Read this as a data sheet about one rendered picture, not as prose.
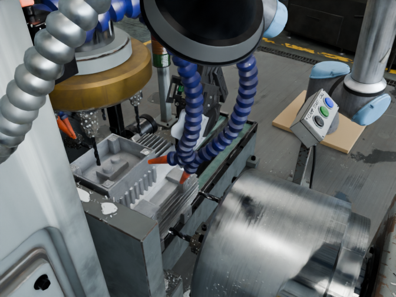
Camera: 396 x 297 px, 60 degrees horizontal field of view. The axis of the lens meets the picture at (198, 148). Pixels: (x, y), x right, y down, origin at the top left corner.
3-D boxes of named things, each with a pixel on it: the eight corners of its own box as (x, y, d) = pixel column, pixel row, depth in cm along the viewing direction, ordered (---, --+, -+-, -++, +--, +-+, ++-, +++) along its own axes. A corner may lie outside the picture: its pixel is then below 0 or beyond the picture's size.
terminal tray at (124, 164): (116, 223, 57) (109, 191, 52) (71, 198, 61) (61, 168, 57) (159, 180, 65) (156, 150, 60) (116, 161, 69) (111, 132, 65)
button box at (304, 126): (307, 149, 83) (324, 139, 79) (288, 128, 83) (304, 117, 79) (324, 116, 95) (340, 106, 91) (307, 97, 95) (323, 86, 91)
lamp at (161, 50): (162, 56, 110) (162, 42, 107) (148, 52, 113) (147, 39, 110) (173, 49, 114) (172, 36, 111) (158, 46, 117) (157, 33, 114)
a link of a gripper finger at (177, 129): (159, 152, 67) (171, 106, 65) (175, 149, 72) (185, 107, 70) (173, 157, 66) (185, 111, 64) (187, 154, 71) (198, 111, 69)
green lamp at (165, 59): (164, 69, 113) (162, 56, 110) (149, 65, 115) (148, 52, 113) (174, 62, 117) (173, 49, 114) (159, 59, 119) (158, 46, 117)
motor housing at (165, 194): (145, 284, 64) (133, 218, 53) (73, 241, 72) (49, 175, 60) (199, 214, 78) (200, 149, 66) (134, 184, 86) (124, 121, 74)
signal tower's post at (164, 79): (168, 128, 126) (161, 11, 100) (151, 122, 129) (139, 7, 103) (180, 118, 131) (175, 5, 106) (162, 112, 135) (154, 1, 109)
